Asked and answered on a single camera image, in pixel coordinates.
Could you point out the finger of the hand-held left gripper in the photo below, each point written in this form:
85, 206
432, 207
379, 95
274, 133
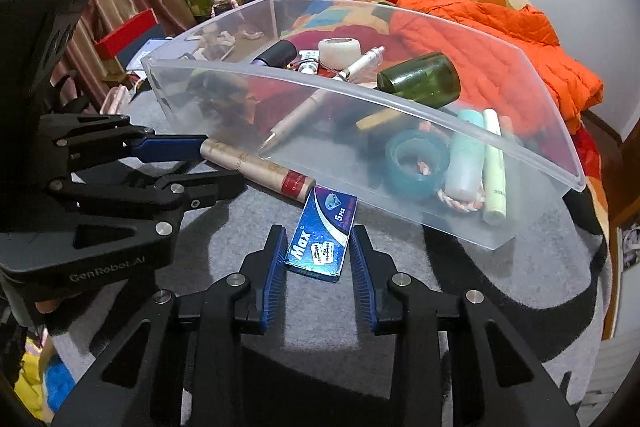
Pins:
170, 147
200, 189

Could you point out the red flat box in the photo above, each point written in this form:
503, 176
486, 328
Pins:
125, 34

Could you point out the slim beige pink tube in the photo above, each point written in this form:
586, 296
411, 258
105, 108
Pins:
295, 119

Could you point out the yellow wooden tag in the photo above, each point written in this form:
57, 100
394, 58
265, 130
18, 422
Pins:
377, 121

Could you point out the clear plastic storage bin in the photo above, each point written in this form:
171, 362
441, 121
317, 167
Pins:
350, 132

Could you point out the blue small cardboard box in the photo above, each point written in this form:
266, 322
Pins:
322, 239

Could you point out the teal tape roll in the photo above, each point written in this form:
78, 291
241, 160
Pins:
417, 162

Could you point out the pale teal tube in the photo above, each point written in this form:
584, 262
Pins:
465, 157

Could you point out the white tape roll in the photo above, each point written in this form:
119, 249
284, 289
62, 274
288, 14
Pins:
340, 51

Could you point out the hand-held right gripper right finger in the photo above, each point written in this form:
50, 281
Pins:
364, 277

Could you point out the white notebook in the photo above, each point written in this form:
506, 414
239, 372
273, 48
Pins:
147, 54

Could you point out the beige tube with red band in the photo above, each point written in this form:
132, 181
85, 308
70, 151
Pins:
255, 167

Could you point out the orange puffer jacket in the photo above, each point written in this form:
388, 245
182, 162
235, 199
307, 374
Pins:
525, 52

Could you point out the black purple tumbler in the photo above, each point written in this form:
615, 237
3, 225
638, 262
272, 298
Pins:
277, 54

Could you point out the white pale green tube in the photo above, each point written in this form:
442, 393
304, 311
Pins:
495, 172

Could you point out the green glass spray bottle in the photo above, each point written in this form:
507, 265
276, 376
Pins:
425, 79

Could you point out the white pink spray pen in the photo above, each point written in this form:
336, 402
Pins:
362, 64

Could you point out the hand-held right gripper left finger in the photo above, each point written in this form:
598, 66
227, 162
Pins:
272, 267

